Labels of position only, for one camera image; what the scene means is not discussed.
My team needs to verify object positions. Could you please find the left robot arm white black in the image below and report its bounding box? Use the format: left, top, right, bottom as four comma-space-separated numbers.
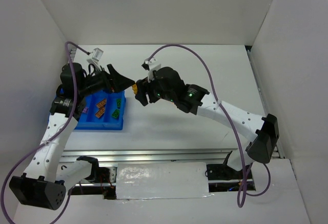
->
9, 63, 135, 210

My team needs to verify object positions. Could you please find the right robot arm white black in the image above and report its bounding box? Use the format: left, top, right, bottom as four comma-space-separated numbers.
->
135, 67, 279, 171

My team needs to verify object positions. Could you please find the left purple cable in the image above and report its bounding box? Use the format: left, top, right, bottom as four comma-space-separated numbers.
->
0, 41, 90, 224

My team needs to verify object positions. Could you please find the yellow lego brick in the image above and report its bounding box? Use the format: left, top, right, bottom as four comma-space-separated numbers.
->
132, 84, 138, 95

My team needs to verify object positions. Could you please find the white foam block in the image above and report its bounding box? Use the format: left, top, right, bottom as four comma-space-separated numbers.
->
116, 162, 210, 200

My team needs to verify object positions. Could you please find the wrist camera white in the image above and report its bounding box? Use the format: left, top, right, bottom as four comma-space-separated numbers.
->
87, 48, 104, 71
141, 57, 161, 83

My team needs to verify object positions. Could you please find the aluminium rail frame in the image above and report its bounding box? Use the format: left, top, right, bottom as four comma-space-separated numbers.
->
42, 45, 285, 163

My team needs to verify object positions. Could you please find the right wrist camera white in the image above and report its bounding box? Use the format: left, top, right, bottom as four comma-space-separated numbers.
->
141, 57, 161, 83

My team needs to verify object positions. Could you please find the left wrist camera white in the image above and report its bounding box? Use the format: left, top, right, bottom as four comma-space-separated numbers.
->
87, 48, 104, 71

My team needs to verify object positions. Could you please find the blue compartment bin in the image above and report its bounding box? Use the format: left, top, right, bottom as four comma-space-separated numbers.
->
75, 90, 126, 130

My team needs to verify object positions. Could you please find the orange lego plate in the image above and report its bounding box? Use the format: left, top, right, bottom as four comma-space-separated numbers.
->
95, 107, 106, 119
96, 98, 107, 109

